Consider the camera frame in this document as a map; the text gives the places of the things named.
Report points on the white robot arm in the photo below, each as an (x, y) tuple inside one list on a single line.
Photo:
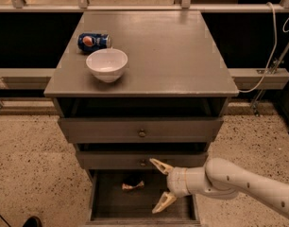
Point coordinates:
[(220, 179)]

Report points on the grey middle drawer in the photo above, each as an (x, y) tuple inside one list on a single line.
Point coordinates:
[(131, 160)]

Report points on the blue pepsi can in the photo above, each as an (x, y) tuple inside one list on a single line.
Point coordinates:
[(90, 42)]

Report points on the grey wooden drawer cabinet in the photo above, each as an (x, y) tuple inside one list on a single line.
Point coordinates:
[(174, 70)]

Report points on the white ceramic bowl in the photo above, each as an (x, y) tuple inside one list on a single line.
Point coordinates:
[(107, 65)]

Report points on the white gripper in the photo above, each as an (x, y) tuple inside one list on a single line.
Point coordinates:
[(177, 182)]

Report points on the grey top drawer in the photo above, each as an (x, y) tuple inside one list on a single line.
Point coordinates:
[(125, 130)]

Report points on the black shoe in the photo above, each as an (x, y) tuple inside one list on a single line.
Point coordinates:
[(33, 222)]

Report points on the metal railing frame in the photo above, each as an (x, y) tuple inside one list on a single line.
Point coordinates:
[(22, 78)]

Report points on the brass top drawer knob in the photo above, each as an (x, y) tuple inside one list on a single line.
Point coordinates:
[(142, 133)]

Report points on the grey open bottom drawer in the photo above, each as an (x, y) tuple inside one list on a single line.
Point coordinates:
[(111, 206)]

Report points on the crushed orange can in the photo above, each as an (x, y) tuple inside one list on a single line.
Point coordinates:
[(132, 182)]

